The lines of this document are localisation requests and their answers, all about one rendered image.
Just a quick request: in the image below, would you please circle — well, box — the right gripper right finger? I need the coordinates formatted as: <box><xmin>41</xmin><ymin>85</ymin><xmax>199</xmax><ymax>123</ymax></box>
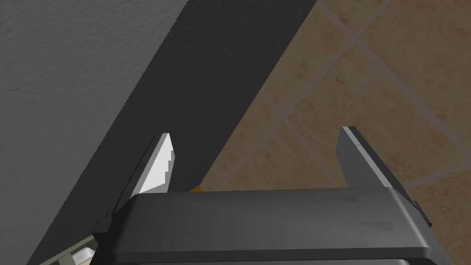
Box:
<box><xmin>335</xmin><ymin>126</ymin><xmax>410</xmax><ymax>202</ymax></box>

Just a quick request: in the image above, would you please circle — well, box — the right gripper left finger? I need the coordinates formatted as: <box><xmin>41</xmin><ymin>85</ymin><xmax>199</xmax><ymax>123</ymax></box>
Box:
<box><xmin>114</xmin><ymin>132</ymin><xmax>176</xmax><ymax>213</ymax></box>

